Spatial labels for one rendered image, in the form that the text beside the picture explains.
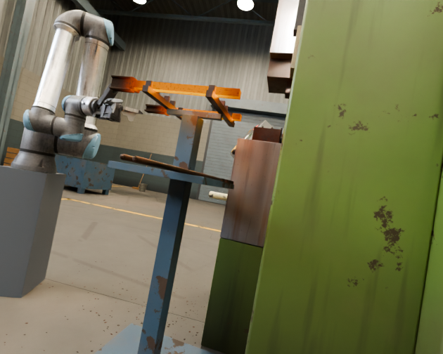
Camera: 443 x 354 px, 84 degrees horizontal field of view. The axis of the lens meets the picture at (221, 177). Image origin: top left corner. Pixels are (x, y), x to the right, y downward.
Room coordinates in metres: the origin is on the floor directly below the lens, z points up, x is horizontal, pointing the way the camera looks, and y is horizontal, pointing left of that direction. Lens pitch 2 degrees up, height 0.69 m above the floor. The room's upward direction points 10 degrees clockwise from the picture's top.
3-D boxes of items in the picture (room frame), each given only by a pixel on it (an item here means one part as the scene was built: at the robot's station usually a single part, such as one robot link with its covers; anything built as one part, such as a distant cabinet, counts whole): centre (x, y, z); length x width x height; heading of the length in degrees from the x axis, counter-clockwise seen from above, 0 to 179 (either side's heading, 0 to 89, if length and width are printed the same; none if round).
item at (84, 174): (5.75, 3.25, 0.36); 1.21 x 0.81 x 0.72; 69
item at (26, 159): (1.28, 0.96, 0.65); 0.19 x 0.19 x 0.10
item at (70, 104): (1.17, 0.73, 0.95); 0.12 x 0.09 x 0.10; 74
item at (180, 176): (0.88, 0.14, 0.70); 0.40 x 0.30 x 0.02; 165
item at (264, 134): (1.12, -0.17, 0.95); 0.12 x 0.09 x 0.07; 76
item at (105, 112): (1.13, 0.57, 0.94); 0.12 x 0.08 x 0.09; 74
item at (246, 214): (1.20, -0.36, 0.69); 0.56 x 0.38 x 0.45; 76
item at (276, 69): (1.26, -0.36, 1.32); 0.42 x 0.20 x 0.10; 76
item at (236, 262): (1.20, -0.36, 0.23); 0.56 x 0.38 x 0.47; 76
